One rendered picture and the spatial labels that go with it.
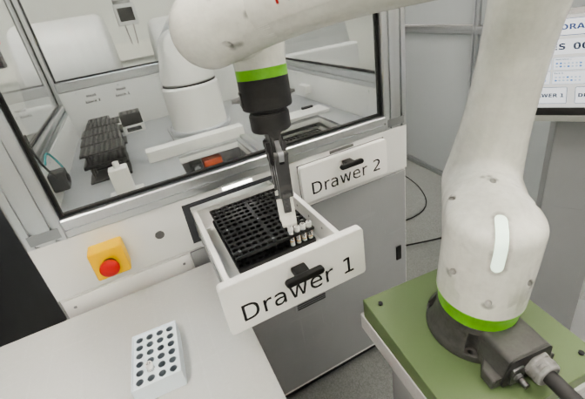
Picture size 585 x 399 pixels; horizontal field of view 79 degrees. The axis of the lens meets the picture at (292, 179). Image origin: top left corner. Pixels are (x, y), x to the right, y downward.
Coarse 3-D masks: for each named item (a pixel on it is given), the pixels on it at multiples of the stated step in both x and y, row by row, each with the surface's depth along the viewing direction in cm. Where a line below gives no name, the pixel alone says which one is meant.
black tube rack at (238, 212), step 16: (272, 192) 92; (224, 208) 90; (240, 208) 87; (256, 208) 87; (272, 208) 85; (224, 224) 82; (240, 224) 81; (256, 224) 80; (272, 224) 79; (224, 240) 81; (240, 240) 75; (256, 240) 74; (288, 240) 78; (256, 256) 74; (272, 256) 74; (240, 272) 72
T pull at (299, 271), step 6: (300, 264) 64; (294, 270) 63; (300, 270) 63; (306, 270) 62; (312, 270) 62; (318, 270) 62; (324, 270) 63; (294, 276) 61; (300, 276) 61; (306, 276) 61; (312, 276) 62; (288, 282) 60; (294, 282) 61; (300, 282) 61
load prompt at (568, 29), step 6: (570, 18) 97; (576, 18) 96; (582, 18) 96; (564, 24) 97; (570, 24) 96; (576, 24) 96; (582, 24) 95; (564, 30) 97; (570, 30) 96; (576, 30) 96; (582, 30) 95
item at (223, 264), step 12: (252, 192) 96; (216, 204) 92; (228, 204) 94; (300, 204) 87; (192, 216) 93; (204, 216) 92; (312, 216) 82; (204, 228) 83; (324, 228) 78; (204, 240) 82; (216, 240) 88; (216, 252) 74; (216, 264) 71; (228, 264) 79; (228, 276) 67
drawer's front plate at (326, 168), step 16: (368, 144) 104; (384, 144) 106; (320, 160) 98; (336, 160) 100; (368, 160) 105; (384, 160) 108; (304, 176) 97; (320, 176) 100; (336, 176) 102; (352, 176) 104; (368, 176) 107; (304, 192) 99; (320, 192) 102
